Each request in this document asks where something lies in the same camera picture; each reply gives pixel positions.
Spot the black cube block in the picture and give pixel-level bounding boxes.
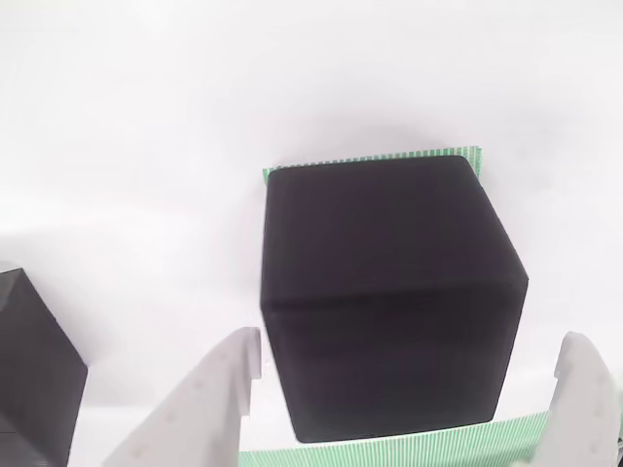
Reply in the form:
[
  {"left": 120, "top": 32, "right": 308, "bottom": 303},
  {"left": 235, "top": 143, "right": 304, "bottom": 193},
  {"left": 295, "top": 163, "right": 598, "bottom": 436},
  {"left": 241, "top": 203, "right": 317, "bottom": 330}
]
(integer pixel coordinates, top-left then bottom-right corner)
[
  {"left": 0, "top": 262, "right": 90, "bottom": 467},
  {"left": 260, "top": 154, "right": 530, "bottom": 445}
]

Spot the green striped square marker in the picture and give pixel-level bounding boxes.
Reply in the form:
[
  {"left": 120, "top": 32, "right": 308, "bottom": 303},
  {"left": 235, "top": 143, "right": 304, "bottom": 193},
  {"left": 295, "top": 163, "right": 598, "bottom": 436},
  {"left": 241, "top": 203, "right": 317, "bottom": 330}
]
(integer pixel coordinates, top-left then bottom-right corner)
[{"left": 237, "top": 143, "right": 554, "bottom": 467}]

